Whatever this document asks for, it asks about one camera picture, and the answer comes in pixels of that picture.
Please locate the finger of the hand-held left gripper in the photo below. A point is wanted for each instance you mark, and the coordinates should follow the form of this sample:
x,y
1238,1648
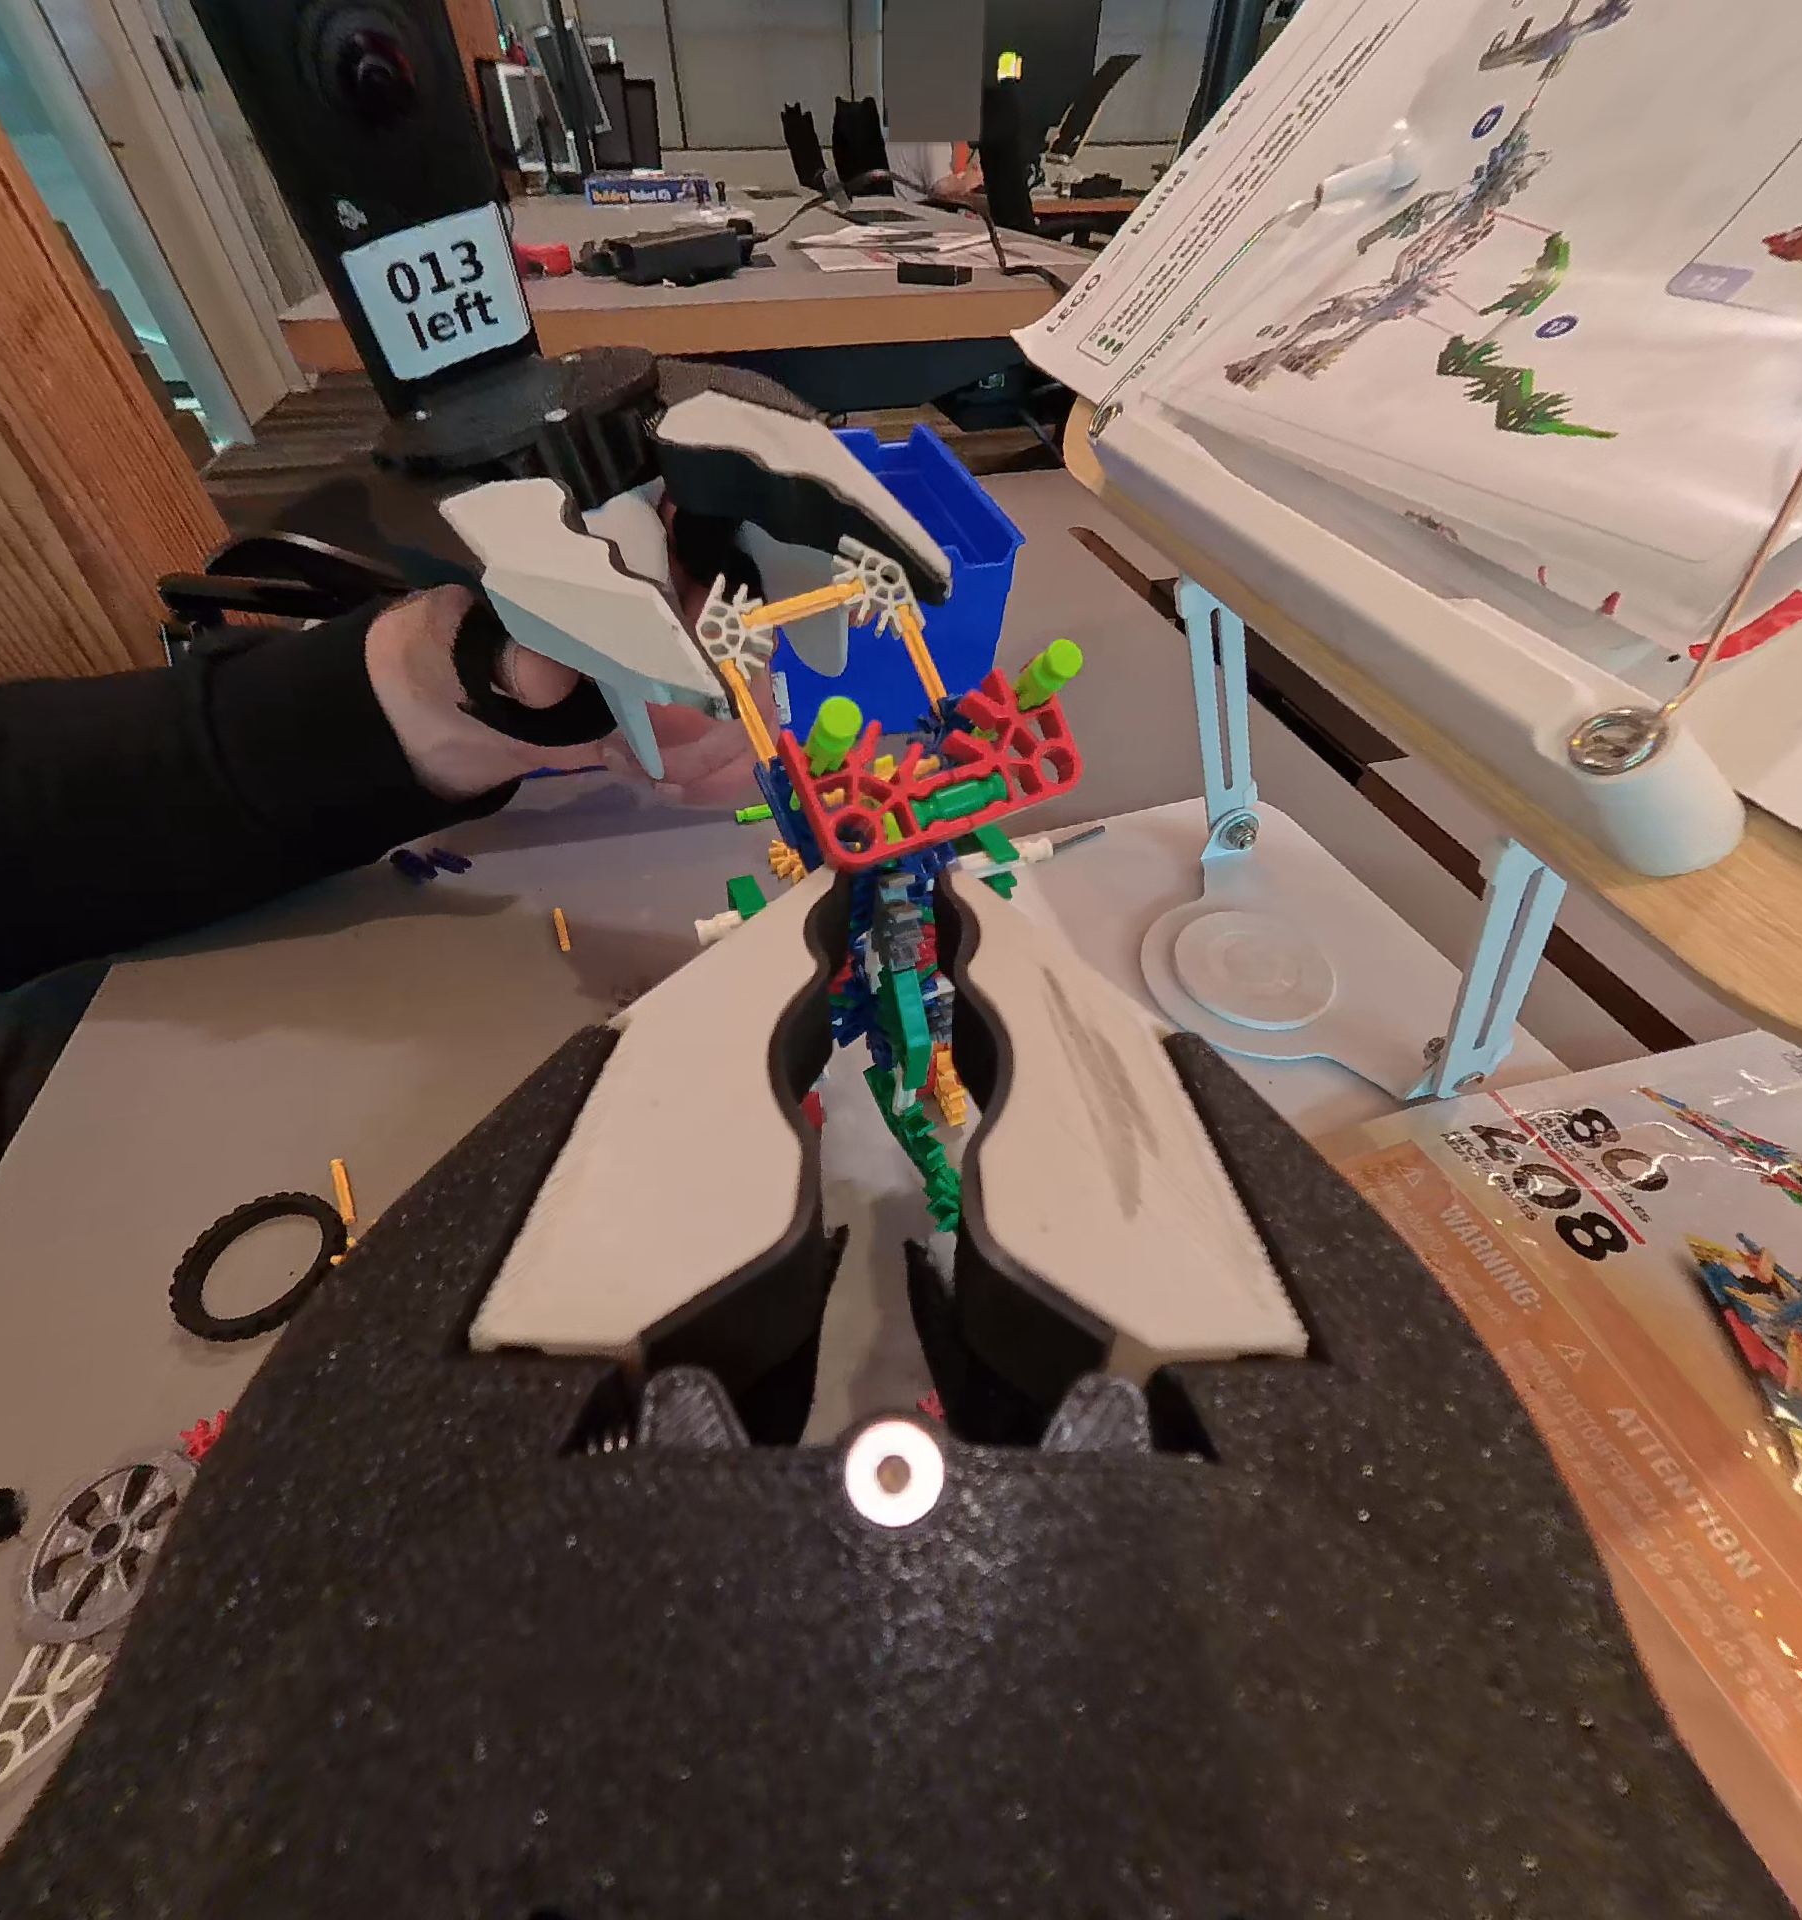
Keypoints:
x,y
797,467
588,603

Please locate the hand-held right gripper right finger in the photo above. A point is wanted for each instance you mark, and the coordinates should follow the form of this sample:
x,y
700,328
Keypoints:
x,y
1125,1172

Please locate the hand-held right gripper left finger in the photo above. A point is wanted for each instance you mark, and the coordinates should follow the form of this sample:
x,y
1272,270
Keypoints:
x,y
661,1172

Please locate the orange rod blue connector frame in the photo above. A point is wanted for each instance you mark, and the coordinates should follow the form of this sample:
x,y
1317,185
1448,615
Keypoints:
x,y
729,624

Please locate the multicolour toy model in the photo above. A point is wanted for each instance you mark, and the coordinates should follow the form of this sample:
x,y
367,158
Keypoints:
x,y
899,1036

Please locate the red connector pair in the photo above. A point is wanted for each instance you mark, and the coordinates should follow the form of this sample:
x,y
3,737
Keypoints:
x,y
841,805

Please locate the person's left forearm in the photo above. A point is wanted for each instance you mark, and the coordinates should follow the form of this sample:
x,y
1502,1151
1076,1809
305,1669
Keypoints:
x,y
150,797

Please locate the person's left hand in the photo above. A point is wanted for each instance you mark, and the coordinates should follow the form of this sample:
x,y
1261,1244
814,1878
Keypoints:
x,y
436,708

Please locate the background office desk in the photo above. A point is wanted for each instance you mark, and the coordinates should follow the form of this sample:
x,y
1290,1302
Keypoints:
x,y
811,300

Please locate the blue bin with sticker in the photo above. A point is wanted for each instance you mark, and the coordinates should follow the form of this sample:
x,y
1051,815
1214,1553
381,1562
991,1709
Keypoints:
x,y
963,556

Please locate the small purple piece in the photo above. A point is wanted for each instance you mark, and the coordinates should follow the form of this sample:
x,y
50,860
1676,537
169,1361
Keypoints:
x,y
433,867

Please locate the short orange rod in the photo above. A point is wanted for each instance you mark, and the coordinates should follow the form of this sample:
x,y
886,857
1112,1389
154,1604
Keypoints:
x,y
343,1202

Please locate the black monitor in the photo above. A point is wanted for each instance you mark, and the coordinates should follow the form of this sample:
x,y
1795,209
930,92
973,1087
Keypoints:
x,y
993,78

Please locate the wooden pillar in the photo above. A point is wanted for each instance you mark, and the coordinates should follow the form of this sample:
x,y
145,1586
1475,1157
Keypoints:
x,y
60,453

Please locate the black rubber tire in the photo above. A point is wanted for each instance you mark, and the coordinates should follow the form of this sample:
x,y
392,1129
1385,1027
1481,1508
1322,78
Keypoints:
x,y
188,1276

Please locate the small red connector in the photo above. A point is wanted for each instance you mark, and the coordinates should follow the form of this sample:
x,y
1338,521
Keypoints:
x,y
203,1433

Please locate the printed toy packet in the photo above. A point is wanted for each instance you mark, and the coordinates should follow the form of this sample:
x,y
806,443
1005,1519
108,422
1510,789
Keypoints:
x,y
1619,1411

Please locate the white page holder clip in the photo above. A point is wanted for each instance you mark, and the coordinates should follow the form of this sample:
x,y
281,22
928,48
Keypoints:
x,y
1440,678

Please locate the grey wheel hub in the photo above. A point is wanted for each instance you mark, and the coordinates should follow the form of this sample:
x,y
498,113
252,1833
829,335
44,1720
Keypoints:
x,y
97,1548

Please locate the instruction booklet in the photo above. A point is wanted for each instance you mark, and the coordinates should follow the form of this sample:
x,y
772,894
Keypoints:
x,y
1440,239

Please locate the grey fan connector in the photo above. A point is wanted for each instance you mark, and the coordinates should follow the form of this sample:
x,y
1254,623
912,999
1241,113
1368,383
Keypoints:
x,y
48,1711

